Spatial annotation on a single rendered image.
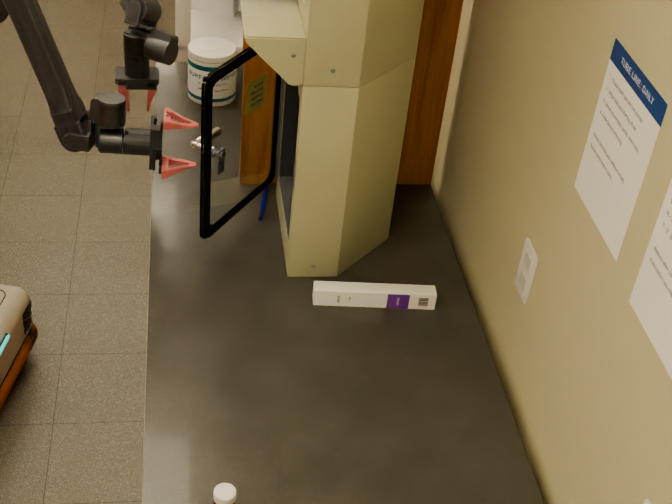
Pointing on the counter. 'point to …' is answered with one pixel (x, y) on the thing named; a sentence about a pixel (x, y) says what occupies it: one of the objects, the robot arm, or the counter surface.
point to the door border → (206, 147)
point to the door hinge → (279, 127)
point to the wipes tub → (206, 61)
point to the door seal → (211, 145)
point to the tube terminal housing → (348, 130)
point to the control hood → (276, 36)
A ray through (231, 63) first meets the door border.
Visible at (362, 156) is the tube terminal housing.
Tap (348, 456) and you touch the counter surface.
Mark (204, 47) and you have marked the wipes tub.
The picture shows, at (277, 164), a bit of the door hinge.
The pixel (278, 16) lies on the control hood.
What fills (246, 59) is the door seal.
